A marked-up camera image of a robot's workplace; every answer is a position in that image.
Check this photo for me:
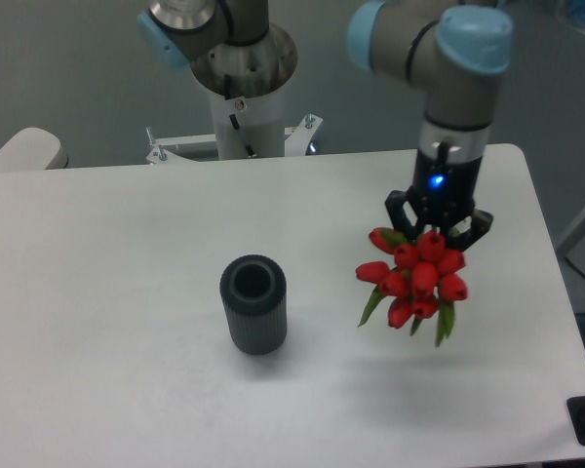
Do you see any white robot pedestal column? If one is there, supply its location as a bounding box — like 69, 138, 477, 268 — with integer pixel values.
188, 21, 299, 160

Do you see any white pedestal base frame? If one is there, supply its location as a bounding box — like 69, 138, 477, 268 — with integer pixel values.
145, 113, 324, 165

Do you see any black cable on pedestal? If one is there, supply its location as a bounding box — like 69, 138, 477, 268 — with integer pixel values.
228, 113, 257, 159

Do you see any dark grey ribbed vase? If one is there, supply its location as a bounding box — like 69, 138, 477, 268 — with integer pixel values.
219, 254, 288, 356

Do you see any red tulip bouquet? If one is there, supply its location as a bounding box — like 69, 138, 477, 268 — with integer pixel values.
355, 227, 469, 347

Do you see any beige chair back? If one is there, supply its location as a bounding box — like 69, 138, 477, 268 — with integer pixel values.
0, 127, 69, 174

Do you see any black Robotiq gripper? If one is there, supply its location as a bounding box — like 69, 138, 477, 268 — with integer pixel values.
384, 150, 493, 252

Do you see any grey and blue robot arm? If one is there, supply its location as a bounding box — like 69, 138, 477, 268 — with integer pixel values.
137, 1, 513, 251

